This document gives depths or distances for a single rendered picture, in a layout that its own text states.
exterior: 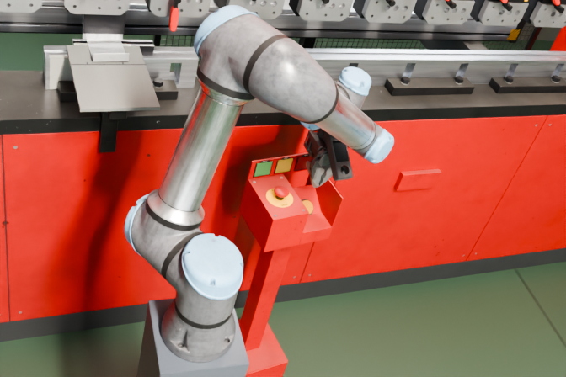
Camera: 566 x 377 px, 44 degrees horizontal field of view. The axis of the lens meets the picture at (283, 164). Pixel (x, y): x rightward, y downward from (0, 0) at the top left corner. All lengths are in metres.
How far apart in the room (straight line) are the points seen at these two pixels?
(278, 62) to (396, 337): 1.68
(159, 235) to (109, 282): 0.92
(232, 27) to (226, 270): 0.44
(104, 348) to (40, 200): 0.64
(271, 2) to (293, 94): 0.76
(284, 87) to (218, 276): 0.37
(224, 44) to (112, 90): 0.55
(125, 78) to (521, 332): 1.86
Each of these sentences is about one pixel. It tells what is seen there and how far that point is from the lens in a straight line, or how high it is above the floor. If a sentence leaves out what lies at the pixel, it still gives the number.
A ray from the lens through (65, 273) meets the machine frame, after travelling 2.19.
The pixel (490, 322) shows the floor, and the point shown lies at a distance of 2.88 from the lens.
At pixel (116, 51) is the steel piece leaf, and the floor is 1.01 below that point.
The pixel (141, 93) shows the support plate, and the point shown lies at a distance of 1.68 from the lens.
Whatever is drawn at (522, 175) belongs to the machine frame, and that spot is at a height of 0.56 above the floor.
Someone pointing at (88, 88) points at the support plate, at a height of 1.00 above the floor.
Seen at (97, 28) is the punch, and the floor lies 1.05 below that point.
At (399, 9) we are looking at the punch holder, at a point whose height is 1.15.
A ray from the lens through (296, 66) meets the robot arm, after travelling 1.14.
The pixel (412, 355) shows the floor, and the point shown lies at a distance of 2.62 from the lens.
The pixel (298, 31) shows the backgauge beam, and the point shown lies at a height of 0.91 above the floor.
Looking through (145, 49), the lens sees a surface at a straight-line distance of 1.86.
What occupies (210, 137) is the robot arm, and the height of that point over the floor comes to 1.19.
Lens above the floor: 1.96
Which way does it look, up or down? 38 degrees down
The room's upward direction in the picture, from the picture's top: 16 degrees clockwise
